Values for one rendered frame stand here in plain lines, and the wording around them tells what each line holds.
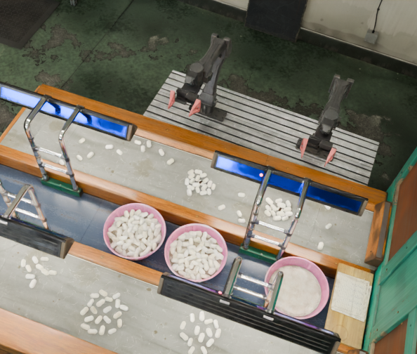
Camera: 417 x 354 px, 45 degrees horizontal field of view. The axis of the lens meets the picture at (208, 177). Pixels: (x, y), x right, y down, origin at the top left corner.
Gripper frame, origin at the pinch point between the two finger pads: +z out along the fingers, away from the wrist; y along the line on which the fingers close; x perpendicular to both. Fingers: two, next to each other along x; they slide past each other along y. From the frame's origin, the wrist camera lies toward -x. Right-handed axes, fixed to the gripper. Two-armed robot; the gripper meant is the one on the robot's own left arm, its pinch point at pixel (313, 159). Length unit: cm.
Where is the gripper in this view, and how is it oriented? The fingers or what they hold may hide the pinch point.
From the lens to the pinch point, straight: 207.0
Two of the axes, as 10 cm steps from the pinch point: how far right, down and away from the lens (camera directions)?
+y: 9.2, 3.6, -1.6
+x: -0.6, 5.4, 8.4
